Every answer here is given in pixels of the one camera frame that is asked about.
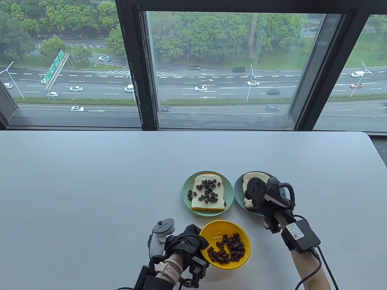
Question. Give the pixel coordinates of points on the blue plate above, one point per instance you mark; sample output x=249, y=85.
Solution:
x=238, y=193

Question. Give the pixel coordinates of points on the black box with white label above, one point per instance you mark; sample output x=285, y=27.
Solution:
x=142, y=279
x=302, y=237

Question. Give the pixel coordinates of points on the black motion controller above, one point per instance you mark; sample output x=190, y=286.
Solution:
x=255, y=188

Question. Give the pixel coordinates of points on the person's right forearm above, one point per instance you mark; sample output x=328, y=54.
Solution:
x=311, y=272

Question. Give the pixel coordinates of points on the light green plate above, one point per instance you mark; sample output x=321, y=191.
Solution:
x=186, y=193

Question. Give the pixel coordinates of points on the person's right hand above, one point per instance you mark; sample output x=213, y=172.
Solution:
x=269, y=209

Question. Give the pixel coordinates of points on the grey motion controller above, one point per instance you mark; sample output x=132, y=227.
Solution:
x=163, y=226

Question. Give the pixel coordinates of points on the pink wrist watch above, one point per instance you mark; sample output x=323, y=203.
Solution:
x=169, y=272

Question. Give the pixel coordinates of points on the white toast slice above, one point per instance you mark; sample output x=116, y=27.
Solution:
x=257, y=175
x=198, y=206

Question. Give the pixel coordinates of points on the pile of dried cranberries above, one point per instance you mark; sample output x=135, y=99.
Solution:
x=229, y=250

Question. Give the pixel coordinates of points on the person's left hand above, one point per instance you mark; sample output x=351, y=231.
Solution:
x=187, y=241

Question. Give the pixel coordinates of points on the person's left forearm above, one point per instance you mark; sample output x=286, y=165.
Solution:
x=175, y=258

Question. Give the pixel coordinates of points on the green road sign gantry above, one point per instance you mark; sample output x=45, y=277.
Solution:
x=60, y=55

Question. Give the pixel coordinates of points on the black window frame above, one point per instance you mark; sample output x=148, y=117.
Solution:
x=136, y=75

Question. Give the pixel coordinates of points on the yellow bowl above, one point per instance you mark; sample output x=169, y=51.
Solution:
x=217, y=229

